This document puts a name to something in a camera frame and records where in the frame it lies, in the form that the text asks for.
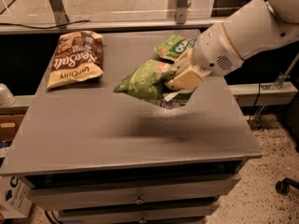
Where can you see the brown sea salt chip bag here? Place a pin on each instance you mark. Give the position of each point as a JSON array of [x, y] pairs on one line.
[[78, 57]]

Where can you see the grey drawer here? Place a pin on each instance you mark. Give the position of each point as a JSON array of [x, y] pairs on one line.
[[111, 195], [140, 214]]

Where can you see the white cup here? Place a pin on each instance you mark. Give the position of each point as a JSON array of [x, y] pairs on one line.
[[6, 96]]

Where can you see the cardboard box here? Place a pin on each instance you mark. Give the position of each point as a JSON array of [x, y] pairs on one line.
[[9, 125]]

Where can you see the left metal bracket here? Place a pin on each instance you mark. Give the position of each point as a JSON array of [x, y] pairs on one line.
[[59, 12]]

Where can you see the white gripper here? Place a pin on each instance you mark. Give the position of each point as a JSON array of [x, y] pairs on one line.
[[213, 50]]

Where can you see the white paper bag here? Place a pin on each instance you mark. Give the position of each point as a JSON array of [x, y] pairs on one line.
[[13, 200]]

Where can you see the green jalapeno kettle chip bag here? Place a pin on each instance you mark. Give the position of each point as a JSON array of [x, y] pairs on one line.
[[147, 81]]

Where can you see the black chair caster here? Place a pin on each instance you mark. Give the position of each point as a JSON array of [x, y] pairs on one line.
[[283, 187]]

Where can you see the light green snack bag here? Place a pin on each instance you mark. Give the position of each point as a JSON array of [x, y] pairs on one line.
[[174, 46]]

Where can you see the metal bracket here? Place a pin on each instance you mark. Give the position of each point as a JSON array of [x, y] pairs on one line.
[[181, 11], [59, 12]]

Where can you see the upper grey drawer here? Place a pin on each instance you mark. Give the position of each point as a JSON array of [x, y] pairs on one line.
[[111, 195]]

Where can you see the grey drawer cabinet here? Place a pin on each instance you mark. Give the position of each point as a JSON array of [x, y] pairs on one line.
[[87, 134]]

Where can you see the right metal bracket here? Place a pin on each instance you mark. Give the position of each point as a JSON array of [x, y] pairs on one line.
[[181, 11]]

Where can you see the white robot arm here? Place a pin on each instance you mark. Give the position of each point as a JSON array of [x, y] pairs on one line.
[[258, 26]]

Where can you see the lower grey drawer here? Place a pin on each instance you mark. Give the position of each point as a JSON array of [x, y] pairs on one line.
[[140, 214]]

